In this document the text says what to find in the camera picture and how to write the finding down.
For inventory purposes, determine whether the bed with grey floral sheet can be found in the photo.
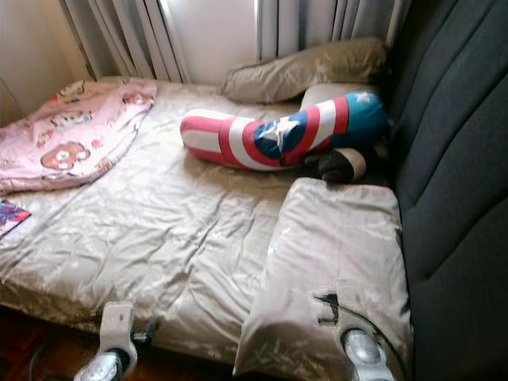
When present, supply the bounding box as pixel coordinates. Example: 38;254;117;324
0;75;406;362

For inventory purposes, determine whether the dark grey upholstered chair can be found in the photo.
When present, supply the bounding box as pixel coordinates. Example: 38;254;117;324
385;0;508;381

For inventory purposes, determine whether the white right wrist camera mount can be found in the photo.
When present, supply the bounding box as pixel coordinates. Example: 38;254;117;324
333;298;386;338

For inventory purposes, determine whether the pink cartoon bear blanket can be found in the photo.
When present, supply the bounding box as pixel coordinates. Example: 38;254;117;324
0;77;158;195

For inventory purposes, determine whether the plain beige pillow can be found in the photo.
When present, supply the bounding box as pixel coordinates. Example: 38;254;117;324
300;82;378;112

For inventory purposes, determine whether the black plush toy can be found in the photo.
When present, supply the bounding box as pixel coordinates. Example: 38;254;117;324
306;147;368;185

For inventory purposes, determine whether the colourful manga book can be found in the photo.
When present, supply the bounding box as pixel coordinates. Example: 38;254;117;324
0;198;33;239

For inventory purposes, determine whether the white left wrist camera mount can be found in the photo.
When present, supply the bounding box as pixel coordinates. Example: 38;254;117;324
99;300;137;354

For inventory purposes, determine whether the grey pleated curtain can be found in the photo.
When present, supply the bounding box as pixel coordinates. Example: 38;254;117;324
60;0;191;84
256;0;414;60

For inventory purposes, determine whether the red white blue star bolster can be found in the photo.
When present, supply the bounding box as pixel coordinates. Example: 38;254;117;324
179;90;391;171

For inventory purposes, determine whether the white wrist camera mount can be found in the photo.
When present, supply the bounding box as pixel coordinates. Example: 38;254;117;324
333;298;386;338
99;300;137;354

